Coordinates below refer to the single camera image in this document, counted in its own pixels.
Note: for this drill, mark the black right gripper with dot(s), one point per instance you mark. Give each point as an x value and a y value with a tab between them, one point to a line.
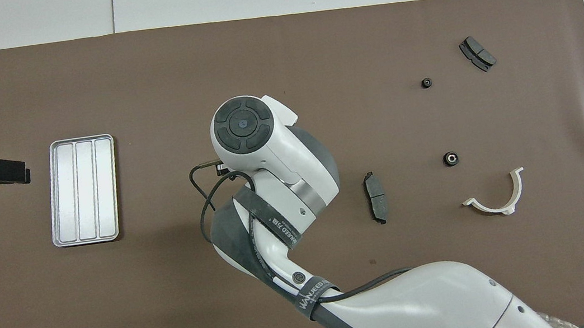
222	168

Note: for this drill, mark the small black bearing gear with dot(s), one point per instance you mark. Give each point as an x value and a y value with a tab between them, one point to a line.
427	82

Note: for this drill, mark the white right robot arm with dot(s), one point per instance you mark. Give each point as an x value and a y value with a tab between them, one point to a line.
279	154

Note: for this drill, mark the silver metal tray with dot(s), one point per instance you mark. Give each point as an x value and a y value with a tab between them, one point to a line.
82	191

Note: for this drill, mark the brown paper mat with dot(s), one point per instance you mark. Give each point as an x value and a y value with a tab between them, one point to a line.
146	296

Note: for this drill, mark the long grey brake pad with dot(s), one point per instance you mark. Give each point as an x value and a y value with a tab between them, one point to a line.
376	198

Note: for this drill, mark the short dark brake pad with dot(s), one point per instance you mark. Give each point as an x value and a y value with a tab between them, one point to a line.
478	53

